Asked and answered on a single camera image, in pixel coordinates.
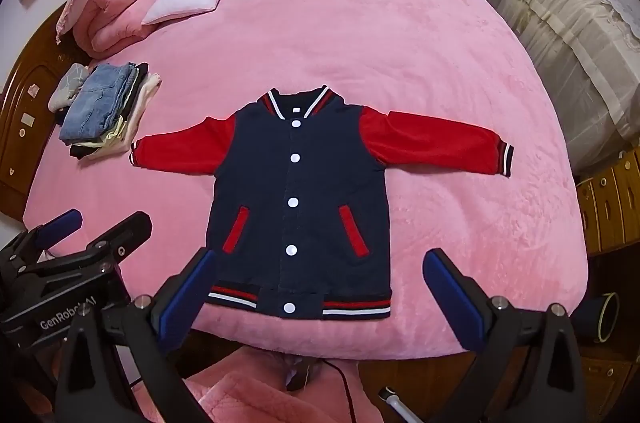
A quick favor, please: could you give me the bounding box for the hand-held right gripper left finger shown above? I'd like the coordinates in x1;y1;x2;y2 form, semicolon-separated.
55;247;218;423

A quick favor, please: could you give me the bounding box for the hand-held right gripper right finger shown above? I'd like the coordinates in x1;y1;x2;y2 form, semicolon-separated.
422;248;586;423

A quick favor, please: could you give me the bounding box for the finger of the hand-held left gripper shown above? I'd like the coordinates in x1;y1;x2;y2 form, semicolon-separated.
85;211;153;273
25;209;84;255

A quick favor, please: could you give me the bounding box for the navy and red varsity jacket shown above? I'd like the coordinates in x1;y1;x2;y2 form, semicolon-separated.
131;86;515;320

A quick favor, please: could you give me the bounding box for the stack of folded clothes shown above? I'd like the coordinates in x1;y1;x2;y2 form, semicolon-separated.
70;63;151;160

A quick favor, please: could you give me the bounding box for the pink fleece robe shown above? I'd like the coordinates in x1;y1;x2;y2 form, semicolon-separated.
130;345;382;423

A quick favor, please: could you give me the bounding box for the folded cream garment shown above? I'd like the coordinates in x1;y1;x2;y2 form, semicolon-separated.
82;73;162;161

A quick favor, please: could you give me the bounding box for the white tube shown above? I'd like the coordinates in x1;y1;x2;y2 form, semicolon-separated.
377;385;422;423

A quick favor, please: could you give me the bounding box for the wooden headboard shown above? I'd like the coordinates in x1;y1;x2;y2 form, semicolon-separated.
0;2;77;224

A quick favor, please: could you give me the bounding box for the folded grey garment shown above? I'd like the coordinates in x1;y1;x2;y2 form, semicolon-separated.
48;64;92;114

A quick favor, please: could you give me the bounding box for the dark blue cylinder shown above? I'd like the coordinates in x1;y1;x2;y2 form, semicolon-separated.
572;292;622;345

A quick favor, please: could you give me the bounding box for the wooden drawer cabinet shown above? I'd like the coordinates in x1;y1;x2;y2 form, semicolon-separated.
575;148;640;257

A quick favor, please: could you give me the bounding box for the folded pink quilt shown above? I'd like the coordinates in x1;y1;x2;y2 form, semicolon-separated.
55;0;174;60

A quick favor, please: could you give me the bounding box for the pink fleece bed blanket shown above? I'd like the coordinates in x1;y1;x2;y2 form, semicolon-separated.
22;0;588;361

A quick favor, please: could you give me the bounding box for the cream lace furniture cover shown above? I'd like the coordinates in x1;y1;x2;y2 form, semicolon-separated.
474;0;640;177

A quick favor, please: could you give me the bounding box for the black cable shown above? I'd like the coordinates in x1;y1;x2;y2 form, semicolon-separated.
320;357;362;423

